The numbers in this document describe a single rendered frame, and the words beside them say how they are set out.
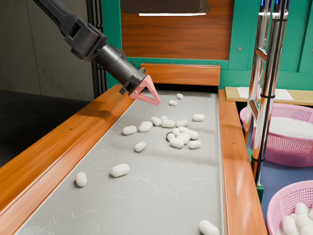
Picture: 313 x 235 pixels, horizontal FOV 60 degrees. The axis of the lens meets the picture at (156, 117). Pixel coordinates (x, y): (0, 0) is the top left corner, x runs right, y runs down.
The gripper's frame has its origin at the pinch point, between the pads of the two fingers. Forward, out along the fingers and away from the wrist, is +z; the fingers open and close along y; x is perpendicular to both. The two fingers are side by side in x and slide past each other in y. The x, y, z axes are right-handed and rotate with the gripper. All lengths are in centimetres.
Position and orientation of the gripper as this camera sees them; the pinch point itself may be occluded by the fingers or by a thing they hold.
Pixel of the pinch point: (157, 101)
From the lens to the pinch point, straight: 72.9
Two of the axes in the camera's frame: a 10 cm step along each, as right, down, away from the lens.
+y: 1.9, -3.4, 9.2
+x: -6.4, 6.7, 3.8
